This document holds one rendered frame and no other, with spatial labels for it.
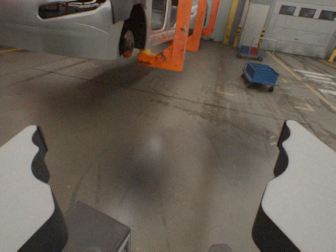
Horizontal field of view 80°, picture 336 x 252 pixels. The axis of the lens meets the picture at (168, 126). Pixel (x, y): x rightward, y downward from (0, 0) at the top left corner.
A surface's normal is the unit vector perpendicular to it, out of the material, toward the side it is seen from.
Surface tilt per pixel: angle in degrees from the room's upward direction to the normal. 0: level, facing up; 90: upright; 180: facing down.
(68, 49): 107
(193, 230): 0
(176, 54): 90
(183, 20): 90
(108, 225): 0
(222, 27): 89
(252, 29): 90
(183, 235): 0
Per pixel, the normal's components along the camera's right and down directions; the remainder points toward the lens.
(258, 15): -0.24, 0.47
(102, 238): 0.11, -0.86
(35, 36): -0.12, 0.73
